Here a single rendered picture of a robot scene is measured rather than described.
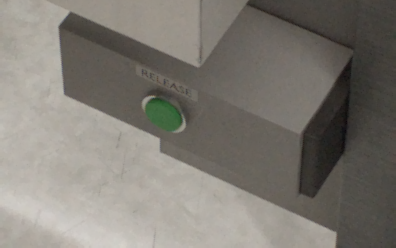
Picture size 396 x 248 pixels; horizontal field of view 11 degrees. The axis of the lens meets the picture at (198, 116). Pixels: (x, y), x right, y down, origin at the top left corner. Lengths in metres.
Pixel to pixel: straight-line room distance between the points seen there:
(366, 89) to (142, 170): 1.46
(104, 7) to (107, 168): 1.60
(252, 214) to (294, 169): 1.37
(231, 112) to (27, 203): 1.41
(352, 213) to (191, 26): 0.35
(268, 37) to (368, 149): 0.11
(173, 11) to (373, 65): 0.21
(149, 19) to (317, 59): 0.23
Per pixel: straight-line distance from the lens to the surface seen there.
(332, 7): 1.48
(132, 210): 2.86
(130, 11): 1.30
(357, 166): 1.53
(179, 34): 1.29
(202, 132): 1.51
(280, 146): 1.48
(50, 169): 2.90
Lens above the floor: 2.35
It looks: 53 degrees down
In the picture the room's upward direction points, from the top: straight up
